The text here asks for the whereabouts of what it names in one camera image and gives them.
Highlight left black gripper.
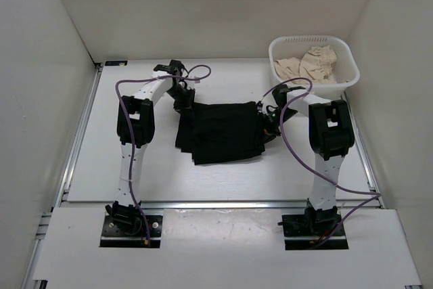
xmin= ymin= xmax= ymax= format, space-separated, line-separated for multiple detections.
xmin=166 ymin=85 xmax=196 ymax=120

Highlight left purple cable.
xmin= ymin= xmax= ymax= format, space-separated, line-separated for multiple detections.
xmin=114 ymin=64 xmax=212 ymax=241

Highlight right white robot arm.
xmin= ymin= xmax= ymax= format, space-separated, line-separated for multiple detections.
xmin=263 ymin=85 xmax=355 ymax=235

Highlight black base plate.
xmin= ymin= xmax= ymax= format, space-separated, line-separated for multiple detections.
xmin=278 ymin=215 xmax=349 ymax=251
xmin=99 ymin=214 xmax=163 ymax=248

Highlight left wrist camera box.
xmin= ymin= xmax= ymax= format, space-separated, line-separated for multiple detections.
xmin=153 ymin=60 xmax=186 ymax=76

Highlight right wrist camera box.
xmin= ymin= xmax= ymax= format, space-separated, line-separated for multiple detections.
xmin=271 ymin=84 xmax=293 ymax=108

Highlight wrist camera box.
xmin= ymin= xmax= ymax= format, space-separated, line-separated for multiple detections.
xmin=153 ymin=60 xmax=186 ymax=76
xmin=271 ymin=84 xmax=293 ymax=108

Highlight beige trousers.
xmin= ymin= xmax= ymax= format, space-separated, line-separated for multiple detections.
xmin=273 ymin=45 xmax=338 ymax=85

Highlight purple cable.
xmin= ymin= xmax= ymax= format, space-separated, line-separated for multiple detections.
xmin=114 ymin=64 xmax=212 ymax=241
xmin=263 ymin=77 xmax=382 ymax=246

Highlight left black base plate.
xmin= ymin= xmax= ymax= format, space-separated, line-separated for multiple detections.
xmin=99 ymin=214 xmax=163 ymax=248

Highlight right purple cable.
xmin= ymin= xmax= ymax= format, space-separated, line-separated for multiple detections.
xmin=263 ymin=77 xmax=382 ymax=246

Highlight aluminium frame rail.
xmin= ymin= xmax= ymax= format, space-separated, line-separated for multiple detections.
xmin=40 ymin=199 xmax=383 ymax=212

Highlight black trousers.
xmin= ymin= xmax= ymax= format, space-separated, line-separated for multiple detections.
xmin=175 ymin=102 xmax=265 ymax=165

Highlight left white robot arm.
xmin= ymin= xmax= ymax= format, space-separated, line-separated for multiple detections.
xmin=106 ymin=65 xmax=195 ymax=245

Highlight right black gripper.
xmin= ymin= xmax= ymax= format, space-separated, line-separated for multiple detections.
xmin=255 ymin=108 xmax=298 ymax=148

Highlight white plastic basket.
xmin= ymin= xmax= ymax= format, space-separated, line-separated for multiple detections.
xmin=269 ymin=35 xmax=360 ymax=99

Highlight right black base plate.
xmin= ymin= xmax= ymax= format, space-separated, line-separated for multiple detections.
xmin=278 ymin=215 xmax=349 ymax=251

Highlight small dark label sticker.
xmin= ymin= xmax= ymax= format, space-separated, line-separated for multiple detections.
xmin=104 ymin=60 xmax=128 ymax=66

